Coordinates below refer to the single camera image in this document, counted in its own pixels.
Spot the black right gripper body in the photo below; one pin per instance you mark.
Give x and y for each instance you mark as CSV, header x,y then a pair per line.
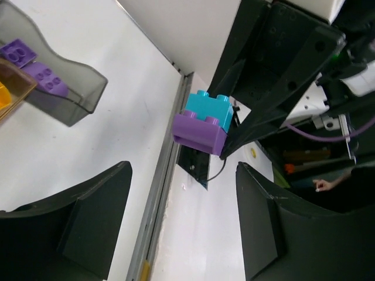
x,y
352,60

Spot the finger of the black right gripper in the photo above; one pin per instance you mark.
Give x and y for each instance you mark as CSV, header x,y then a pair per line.
x,y
273,53

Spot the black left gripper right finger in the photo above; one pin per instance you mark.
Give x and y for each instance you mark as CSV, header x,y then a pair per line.
x,y
285,237

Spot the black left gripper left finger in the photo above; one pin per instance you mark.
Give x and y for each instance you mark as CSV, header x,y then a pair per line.
x,y
70,235

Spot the small teal lego plate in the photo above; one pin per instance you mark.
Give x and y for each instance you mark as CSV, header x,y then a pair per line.
x,y
204,105

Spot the purple lego brick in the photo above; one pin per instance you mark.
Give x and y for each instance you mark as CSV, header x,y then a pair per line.
x,y
203,135

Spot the yellow lego piece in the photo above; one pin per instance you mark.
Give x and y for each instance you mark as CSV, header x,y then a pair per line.
x,y
5,97

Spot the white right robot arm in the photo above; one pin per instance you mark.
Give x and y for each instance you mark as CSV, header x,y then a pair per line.
x,y
310,8

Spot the person hand outside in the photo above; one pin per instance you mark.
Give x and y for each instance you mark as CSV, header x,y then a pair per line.
x,y
323,185

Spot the yellow tape roll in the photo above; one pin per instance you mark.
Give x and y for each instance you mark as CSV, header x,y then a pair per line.
x,y
250,152

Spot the dark grey plastic container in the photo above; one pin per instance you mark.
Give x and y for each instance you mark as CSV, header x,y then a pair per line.
x,y
86,85

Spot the amber plastic container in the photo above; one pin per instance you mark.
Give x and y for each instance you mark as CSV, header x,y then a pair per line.
x,y
18,83

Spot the purple lego in grey bin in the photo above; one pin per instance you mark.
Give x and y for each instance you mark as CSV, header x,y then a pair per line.
x,y
18,53

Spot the aluminium front rail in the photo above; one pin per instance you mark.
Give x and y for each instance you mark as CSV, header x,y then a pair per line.
x,y
144,250

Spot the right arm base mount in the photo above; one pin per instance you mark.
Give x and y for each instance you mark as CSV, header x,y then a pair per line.
x,y
196,164

